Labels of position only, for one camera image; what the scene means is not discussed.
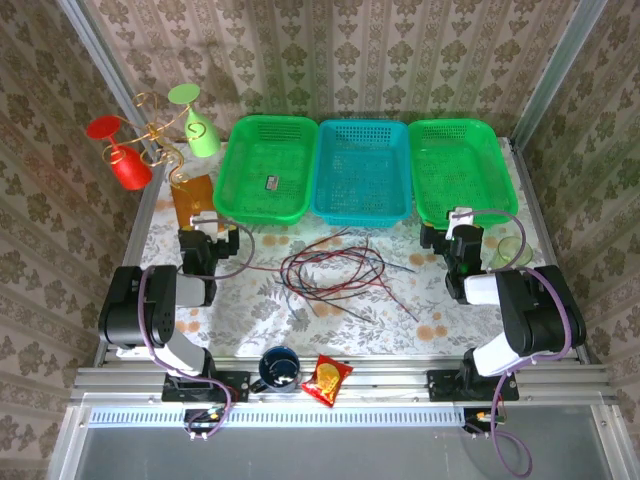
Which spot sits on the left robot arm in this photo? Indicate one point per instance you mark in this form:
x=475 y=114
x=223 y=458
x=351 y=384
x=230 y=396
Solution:
x=135 y=310

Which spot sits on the green transparent cup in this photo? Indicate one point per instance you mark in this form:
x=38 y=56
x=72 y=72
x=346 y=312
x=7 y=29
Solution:
x=510 y=250

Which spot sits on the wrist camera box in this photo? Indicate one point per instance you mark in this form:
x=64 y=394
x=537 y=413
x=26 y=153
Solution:
x=457 y=220
x=205 y=222

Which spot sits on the blue plastic basket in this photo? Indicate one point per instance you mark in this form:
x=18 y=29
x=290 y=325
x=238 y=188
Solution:
x=360 y=170

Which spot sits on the floral tablecloth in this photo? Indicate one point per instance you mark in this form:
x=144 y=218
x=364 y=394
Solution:
x=350 y=335

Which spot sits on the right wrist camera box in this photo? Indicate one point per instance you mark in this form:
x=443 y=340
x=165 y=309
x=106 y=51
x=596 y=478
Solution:
x=457 y=220

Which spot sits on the red wine glass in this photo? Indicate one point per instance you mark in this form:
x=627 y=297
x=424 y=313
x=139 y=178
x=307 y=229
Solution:
x=131 y=170

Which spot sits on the grey metal panel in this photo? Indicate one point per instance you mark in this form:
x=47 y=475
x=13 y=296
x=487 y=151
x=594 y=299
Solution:
x=320 y=455

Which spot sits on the dark blue mug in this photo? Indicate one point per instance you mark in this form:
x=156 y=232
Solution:
x=280 y=370

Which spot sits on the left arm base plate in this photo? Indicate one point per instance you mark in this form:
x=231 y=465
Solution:
x=235 y=385

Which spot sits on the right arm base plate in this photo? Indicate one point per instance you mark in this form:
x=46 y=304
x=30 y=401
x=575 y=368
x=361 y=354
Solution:
x=442 y=385

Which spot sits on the red snack packet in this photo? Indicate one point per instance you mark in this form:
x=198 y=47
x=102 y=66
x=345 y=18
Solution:
x=327 y=381

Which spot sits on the green wine glass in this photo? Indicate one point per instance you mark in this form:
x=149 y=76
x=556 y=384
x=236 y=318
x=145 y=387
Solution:
x=202 y=137

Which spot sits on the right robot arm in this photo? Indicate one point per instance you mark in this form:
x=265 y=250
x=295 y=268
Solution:
x=540 y=310

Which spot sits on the wide aluminium frame rail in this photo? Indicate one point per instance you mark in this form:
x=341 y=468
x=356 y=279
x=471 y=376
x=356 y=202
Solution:
x=390 y=385

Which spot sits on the small printed label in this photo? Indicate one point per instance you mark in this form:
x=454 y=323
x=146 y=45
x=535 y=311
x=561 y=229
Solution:
x=271 y=183

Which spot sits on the black connector block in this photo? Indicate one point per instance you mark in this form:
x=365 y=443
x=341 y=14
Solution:
x=475 y=422
x=200 y=415

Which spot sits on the aluminium frame post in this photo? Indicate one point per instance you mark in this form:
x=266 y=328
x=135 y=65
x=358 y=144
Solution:
x=556 y=70
x=100 y=60

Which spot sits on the green plastic basket with label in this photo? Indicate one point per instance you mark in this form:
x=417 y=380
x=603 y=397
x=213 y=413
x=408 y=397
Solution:
x=240 y=165

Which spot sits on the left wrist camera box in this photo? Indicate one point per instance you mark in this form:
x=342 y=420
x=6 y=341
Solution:
x=205 y=222

